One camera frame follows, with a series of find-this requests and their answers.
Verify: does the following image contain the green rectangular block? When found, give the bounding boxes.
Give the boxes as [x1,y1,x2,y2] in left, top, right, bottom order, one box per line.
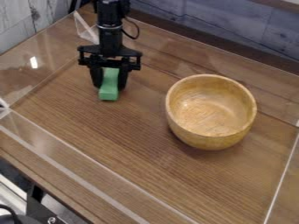
[98,67,119,101]

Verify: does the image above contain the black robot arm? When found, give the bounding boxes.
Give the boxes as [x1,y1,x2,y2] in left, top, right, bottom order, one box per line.
[78,0,143,90]

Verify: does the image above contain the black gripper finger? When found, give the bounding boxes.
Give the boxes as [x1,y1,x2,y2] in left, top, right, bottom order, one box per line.
[118,66,129,91]
[90,66,105,88]

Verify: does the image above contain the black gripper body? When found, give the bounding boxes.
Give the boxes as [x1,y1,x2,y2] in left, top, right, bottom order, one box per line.
[78,45,143,71]

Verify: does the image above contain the wooden bowl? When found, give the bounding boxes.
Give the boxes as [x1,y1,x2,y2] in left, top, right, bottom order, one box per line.
[165,74,258,151]

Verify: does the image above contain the black cable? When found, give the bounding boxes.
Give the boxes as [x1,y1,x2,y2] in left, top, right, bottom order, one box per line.
[0,204,23,224]

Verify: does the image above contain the clear acrylic tray wall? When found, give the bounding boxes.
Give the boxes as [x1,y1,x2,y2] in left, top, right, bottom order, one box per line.
[0,13,299,224]

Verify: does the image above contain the black table frame bracket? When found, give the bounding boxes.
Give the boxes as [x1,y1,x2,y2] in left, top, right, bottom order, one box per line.
[26,185,79,224]

